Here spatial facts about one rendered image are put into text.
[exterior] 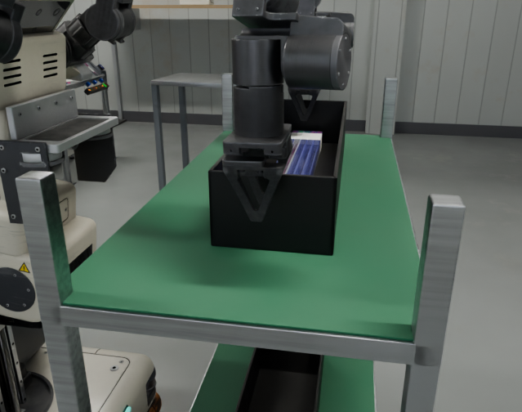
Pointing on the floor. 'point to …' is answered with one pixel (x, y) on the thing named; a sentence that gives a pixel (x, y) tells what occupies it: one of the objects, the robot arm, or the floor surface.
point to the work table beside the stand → (180, 111)
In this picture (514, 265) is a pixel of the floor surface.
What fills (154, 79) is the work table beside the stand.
